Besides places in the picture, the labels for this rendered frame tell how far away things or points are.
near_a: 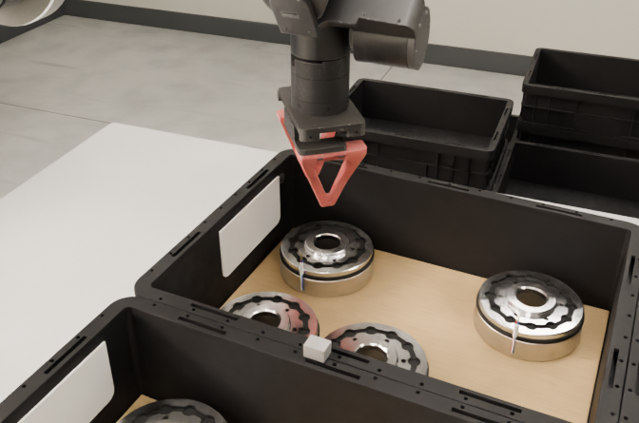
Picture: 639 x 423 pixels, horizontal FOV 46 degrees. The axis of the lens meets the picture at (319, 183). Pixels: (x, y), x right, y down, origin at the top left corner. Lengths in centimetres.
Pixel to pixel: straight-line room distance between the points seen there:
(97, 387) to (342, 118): 32
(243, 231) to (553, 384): 34
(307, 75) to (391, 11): 10
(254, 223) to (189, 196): 44
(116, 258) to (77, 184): 24
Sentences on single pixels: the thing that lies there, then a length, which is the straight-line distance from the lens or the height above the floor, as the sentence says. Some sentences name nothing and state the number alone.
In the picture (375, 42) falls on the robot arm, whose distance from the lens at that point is 67.
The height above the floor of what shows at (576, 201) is 38.
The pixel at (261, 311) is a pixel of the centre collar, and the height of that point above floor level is 87.
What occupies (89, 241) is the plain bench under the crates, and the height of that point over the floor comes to 70.
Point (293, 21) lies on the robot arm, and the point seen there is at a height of 113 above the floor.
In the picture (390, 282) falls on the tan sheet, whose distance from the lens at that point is 82.
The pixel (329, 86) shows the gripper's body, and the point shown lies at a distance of 70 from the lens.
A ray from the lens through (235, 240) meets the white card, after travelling 78.
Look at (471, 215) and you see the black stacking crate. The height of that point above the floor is 90.
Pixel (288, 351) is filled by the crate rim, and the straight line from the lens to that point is 59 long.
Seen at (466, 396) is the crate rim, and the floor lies 93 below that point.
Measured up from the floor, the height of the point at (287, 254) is 86.
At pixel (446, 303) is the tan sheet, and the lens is 80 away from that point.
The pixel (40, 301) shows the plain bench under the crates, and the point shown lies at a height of 70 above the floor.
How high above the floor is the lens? 133
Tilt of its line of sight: 30 degrees down
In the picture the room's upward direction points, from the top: straight up
